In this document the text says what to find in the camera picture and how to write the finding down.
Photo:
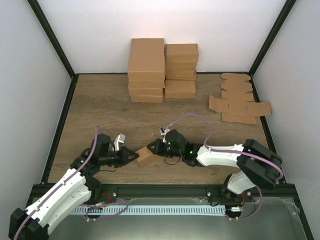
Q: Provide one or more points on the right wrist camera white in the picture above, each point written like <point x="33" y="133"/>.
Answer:
<point x="163" y="132"/>

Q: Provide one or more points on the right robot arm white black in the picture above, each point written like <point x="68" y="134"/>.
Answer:
<point x="259" y="167"/>

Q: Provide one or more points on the top large folded cardboard box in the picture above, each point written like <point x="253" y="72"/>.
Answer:
<point x="146" y="59"/>

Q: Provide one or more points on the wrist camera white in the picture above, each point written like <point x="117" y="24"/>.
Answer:
<point x="120" y="139"/>
<point x="163" y="132"/>

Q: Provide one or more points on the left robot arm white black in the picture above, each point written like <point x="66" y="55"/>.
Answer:
<point x="77" y="186"/>

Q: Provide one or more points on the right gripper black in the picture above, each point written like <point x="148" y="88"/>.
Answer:
<point x="158" y="150"/>

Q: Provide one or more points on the grey metal base plate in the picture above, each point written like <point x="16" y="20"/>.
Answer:
<point x="273" y="218"/>

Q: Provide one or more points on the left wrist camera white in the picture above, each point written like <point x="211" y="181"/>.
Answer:
<point x="120" y="139"/>

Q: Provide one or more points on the bottom small folded box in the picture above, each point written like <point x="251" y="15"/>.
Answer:
<point x="180" y="89"/>

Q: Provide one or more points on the black aluminium frame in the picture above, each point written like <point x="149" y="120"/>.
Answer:
<point x="283" y="189"/>

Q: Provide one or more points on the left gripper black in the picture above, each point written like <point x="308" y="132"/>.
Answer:
<point x="125" y="159"/>

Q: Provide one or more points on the light blue slotted cable duct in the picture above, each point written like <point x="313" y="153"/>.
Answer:
<point x="155" y="210"/>

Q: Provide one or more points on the stack of flat cardboard blanks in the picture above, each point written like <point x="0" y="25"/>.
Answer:
<point x="237" y="103"/>

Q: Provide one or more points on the bottom large folded box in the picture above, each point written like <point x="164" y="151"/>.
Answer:
<point x="147" y="99"/>

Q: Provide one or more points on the top small folded cardboard box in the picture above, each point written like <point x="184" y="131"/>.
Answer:
<point x="184" y="52"/>

